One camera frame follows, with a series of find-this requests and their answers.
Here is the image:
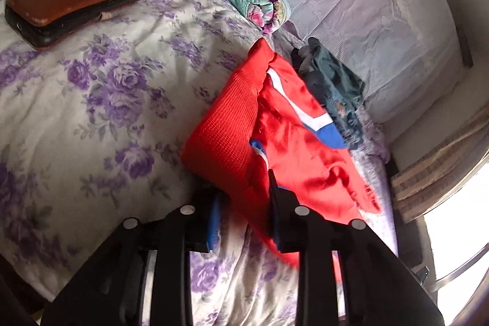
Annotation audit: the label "dark wall bar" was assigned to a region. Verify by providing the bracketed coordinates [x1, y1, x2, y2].
[456, 24, 474, 69]

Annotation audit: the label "red pants with blue-white stripes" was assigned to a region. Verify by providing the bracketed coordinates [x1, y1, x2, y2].
[180, 38, 384, 286]

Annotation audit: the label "purple floral bed sheet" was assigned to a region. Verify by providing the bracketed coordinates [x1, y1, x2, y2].
[0, 0, 400, 326]

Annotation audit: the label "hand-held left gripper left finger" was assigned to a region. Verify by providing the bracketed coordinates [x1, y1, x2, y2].
[40, 193, 229, 326]

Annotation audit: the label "dark teal garment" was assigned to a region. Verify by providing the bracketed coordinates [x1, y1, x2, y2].
[291, 38, 366, 151]

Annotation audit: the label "beige striped curtain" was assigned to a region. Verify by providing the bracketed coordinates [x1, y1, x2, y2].
[390, 112, 489, 224]

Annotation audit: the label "brown leather wallet case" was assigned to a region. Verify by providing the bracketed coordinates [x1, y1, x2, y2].
[5, 0, 142, 51]

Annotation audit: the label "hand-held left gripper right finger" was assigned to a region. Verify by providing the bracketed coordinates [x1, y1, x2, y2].
[267, 170, 446, 326]

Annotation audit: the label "window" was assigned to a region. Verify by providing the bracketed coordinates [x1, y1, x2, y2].
[418, 177, 489, 315]

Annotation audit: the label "pale lavender wall cloth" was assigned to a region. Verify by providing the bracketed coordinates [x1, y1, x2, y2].
[191, 0, 465, 125]

